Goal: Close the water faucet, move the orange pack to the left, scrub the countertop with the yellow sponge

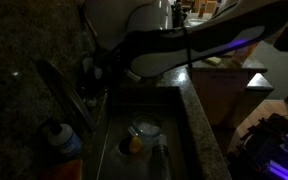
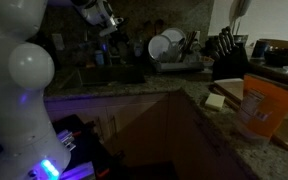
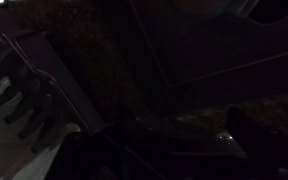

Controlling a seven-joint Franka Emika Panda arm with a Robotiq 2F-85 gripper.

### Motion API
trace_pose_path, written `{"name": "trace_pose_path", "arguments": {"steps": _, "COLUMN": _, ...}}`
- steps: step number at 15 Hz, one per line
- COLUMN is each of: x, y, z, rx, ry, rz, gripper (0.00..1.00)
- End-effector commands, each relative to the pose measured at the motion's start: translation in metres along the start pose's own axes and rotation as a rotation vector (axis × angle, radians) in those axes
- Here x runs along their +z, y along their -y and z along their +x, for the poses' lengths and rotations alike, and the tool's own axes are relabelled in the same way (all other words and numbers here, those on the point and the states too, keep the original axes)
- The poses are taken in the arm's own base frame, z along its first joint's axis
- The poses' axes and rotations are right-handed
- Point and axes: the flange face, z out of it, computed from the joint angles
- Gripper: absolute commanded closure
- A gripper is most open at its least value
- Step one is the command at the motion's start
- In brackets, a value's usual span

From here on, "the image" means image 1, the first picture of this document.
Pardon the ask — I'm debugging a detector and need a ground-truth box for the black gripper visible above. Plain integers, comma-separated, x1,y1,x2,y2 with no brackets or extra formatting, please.
95,44,132,84

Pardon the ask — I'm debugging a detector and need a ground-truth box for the curved metal water faucet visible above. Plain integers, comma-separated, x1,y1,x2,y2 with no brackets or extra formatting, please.
34,59,97,134

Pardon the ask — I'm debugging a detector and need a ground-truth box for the pale yellow sponge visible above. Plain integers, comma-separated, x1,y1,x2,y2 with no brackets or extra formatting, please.
201,56,223,67

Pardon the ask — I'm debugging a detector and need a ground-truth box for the orange dish sponge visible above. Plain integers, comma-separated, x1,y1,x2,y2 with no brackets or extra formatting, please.
41,159,84,180

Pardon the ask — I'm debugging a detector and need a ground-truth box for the clear glass bowl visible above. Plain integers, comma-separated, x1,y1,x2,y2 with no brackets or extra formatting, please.
131,114,164,138

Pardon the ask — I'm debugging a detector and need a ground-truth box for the steel sink basin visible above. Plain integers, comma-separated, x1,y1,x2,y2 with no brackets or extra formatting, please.
95,85,193,180

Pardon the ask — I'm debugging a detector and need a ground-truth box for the black knife block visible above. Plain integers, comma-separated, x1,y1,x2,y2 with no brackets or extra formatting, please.
171,0,188,28

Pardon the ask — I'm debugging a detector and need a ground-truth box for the small yellow object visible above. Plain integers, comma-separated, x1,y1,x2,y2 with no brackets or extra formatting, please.
128,135,144,155

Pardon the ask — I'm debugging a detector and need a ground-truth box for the blue white soap bottle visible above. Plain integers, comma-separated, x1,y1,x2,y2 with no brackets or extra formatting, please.
38,118,83,158

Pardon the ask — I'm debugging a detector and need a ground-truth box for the plain-sided base cabinet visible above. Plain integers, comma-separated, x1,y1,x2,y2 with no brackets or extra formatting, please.
186,66,269,130

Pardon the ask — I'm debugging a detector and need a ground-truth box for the black robot stand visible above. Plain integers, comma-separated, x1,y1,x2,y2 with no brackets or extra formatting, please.
226,112,288,180

